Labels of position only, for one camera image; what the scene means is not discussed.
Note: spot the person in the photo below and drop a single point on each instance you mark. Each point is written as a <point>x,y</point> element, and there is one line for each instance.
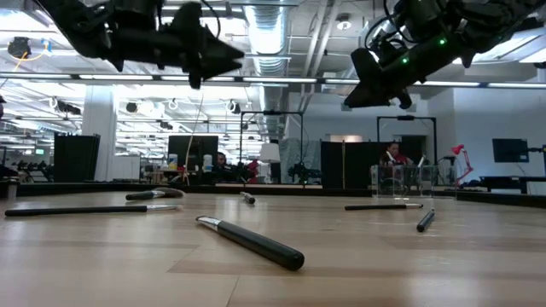
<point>220,160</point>
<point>394,154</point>

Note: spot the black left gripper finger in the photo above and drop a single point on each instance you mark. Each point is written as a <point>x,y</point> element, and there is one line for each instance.
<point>219,66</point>
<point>219,47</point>

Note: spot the black background rig frame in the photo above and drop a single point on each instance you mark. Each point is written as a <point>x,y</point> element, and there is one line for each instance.
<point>405,118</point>
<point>271,113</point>

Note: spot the black background robot arm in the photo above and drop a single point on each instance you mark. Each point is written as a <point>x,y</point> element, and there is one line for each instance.
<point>303,172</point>

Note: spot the black background desk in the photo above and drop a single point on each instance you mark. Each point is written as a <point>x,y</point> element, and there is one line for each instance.
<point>512,181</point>

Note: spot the small gray cylinder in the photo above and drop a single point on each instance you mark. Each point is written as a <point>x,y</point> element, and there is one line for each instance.
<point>12,189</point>

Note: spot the red desk lamp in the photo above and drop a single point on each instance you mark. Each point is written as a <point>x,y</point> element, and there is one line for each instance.
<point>462,155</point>

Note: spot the fluffy black powder brush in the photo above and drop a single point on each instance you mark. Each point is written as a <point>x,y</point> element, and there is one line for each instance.
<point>153,194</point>

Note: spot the dark mounted monitor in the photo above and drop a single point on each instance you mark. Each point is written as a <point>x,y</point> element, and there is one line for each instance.
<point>510,150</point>

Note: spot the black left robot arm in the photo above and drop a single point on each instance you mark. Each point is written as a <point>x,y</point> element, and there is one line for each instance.
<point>106,30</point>

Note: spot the white background table lamp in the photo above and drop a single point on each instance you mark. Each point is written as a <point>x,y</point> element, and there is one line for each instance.
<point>269,153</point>

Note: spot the wide black partition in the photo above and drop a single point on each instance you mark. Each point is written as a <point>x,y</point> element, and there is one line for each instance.
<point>350,164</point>

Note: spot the black ceiling device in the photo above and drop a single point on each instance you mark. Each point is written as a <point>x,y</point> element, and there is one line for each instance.
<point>19,47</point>

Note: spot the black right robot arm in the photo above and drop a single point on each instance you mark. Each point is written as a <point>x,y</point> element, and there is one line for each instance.
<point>490,21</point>

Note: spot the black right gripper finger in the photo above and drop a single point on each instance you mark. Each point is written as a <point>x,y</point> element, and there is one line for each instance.
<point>379,87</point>

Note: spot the short black pen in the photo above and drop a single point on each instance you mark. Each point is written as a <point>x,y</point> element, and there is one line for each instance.
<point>425,221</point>

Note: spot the black partition panel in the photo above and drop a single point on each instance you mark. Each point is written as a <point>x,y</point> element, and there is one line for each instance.
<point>77,158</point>

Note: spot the clear acrylic container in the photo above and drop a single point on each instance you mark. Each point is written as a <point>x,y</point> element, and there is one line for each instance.
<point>403,181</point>

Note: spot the black silver-ferrule makeup brush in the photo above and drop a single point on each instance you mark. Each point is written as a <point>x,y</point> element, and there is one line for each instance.
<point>256,243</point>
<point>248,198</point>

